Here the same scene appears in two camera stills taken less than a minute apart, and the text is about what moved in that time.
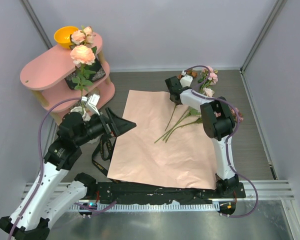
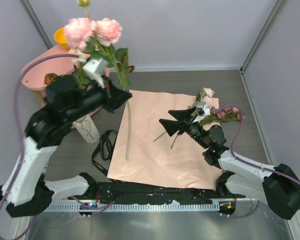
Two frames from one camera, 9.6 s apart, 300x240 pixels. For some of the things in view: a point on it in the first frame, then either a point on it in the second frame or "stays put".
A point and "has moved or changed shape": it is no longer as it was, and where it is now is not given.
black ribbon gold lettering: x=106 y=153 stays put
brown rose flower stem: x=193 y=74 to x=49 y=77
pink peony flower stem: x=205 y=78 to x=97 y=38
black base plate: x=115 y=192 stays put
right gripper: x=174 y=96 to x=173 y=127
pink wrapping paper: x=159 y=142 stays put
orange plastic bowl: x=62 y=36 stays put
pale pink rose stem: x=191 y=116 has moved or changed shape
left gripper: x=120 y=125 to x=114 y=98
